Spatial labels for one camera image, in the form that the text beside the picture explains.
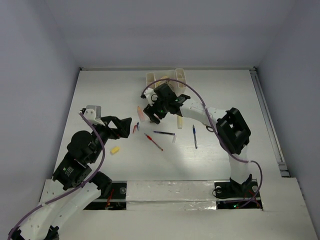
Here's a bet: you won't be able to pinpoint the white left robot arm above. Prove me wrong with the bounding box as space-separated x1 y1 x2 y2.
7 105 132 240

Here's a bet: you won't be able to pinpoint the yellow eraser block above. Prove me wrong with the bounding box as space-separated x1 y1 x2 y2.
110 146 120 155

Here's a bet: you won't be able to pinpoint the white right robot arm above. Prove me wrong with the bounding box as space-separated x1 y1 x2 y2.
141 83 252 199

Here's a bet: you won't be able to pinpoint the white perforated organizer basket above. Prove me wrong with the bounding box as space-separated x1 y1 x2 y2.
145 68 186 96

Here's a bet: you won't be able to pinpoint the clear pen cap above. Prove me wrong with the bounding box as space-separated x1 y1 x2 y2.
172 135 177 144

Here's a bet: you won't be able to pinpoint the pink highlighter marker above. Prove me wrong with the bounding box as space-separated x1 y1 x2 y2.
137 106 145 123

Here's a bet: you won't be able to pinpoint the patterned washi tape roll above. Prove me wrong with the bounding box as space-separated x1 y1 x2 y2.
156 75 171 85

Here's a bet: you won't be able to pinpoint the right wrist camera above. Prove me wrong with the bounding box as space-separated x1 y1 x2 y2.
140 88 158 106

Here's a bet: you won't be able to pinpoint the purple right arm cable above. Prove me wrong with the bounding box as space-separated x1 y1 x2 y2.
140 78 264 210

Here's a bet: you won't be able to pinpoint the purple gel pen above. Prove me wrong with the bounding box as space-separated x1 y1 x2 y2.
153 130 176 136

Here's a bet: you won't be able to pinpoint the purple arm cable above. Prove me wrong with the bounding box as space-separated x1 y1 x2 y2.
140 78 264 210
7 111 107 238

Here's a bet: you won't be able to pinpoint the red gel pen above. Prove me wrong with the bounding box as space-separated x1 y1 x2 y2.
144 133 164 151

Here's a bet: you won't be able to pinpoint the yellow highlighter marker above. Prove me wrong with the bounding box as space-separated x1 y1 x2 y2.
177 115 183 129

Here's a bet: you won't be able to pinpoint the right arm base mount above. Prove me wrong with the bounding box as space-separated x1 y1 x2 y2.
212 174 263 210

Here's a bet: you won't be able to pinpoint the black handled scissors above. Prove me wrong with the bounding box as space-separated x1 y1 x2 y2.
205 125 215 133

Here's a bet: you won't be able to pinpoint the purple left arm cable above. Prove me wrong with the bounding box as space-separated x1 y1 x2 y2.
7 111 107 238

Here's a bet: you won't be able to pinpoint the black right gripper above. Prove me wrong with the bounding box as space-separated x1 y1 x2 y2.
143 94 169 125

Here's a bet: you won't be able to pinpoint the blue ballpoint pen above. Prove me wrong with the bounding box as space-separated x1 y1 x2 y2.
192 124 198 149

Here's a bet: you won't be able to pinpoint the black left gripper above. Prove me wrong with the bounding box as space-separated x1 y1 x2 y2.
89 115 132 162

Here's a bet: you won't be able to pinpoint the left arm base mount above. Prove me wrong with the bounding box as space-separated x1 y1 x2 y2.
84 181 127 211

